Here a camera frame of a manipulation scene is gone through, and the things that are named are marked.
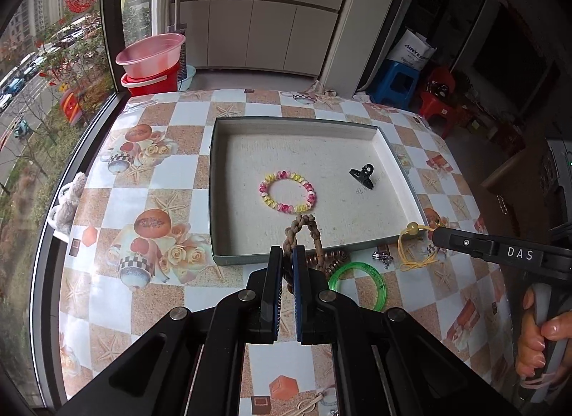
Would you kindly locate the person's right hand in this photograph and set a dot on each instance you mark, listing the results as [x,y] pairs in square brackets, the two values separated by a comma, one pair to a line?
[531,344]

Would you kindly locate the green translucent bangle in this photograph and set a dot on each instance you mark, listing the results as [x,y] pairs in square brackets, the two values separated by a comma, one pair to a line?
[357,266]

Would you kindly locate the grey plush toy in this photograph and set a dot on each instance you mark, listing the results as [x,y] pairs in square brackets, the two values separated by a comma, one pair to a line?
[67,210]

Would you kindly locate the red plastic stool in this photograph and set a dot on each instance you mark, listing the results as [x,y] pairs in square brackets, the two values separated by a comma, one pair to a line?
[440,105]

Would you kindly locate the blue plastic stool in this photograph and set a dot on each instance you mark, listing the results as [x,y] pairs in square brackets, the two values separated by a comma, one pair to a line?
[393,69]

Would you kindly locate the white cabinet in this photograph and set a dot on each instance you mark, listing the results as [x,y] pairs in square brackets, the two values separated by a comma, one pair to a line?
[268,31]

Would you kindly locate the light blue basin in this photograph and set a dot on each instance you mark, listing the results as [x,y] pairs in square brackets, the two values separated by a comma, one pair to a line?
[187,78]

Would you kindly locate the grey shallow tray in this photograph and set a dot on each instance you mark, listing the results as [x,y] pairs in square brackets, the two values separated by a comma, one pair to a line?
[250,165]

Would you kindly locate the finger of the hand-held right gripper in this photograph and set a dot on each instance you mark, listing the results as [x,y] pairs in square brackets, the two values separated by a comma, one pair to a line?
[460,242]

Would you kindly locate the brown chair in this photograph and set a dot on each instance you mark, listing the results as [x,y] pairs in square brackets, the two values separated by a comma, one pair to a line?
[505,174]

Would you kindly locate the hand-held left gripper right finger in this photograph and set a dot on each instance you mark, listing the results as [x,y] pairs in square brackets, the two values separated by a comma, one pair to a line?
[298,291]

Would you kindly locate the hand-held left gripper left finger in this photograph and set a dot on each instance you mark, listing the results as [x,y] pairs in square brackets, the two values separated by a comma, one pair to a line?
[279,291]

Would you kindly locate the silver butterfly hair clip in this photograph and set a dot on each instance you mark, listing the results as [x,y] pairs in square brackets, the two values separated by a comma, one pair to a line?
[382,256]

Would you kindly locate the beige cloth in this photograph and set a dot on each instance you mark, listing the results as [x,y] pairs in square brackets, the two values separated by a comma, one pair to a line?
[319,87]

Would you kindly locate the white printed bag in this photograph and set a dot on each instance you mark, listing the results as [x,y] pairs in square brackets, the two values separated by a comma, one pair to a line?
[411,51]

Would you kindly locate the black hair claw clip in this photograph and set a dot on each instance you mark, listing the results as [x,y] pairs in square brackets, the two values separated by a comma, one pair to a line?
[363,174]

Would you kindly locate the pink plastic basin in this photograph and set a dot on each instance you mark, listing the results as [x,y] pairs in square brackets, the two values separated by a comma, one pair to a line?
[152,58]

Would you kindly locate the red plastic bucket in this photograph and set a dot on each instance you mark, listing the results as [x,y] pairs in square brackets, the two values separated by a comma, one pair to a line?
[152,85]

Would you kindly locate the yellow elastic tie with bead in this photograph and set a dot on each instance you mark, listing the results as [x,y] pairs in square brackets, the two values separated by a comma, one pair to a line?
[413,228]

